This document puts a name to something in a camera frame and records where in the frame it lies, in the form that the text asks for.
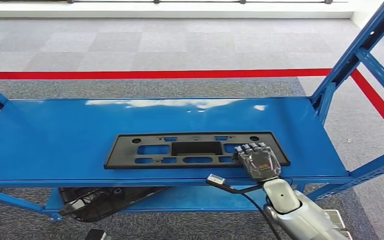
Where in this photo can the red floor tape line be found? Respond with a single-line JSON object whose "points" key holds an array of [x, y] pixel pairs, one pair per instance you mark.
{"points": [[145, 74]]}

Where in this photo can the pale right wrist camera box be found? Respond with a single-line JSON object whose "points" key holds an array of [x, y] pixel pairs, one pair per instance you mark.
{"points": [[216, 180]]}

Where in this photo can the black perforated plastic panel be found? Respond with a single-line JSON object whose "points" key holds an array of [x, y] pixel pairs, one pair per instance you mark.
{"points": [[119, 159]]}

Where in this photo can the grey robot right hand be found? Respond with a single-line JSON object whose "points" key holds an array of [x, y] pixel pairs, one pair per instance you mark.
{"points": [[260, 164]]}

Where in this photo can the black moulded plastic part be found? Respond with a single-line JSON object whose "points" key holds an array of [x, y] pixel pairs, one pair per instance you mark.
{"points": [[96, 202]]}

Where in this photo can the silver floor socket box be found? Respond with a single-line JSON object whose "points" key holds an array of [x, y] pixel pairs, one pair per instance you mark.
{"points": [[337, 218]]}

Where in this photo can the blue metal shelf rack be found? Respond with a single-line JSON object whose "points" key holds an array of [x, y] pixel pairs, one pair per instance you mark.
{"points": [[62, 139]]}

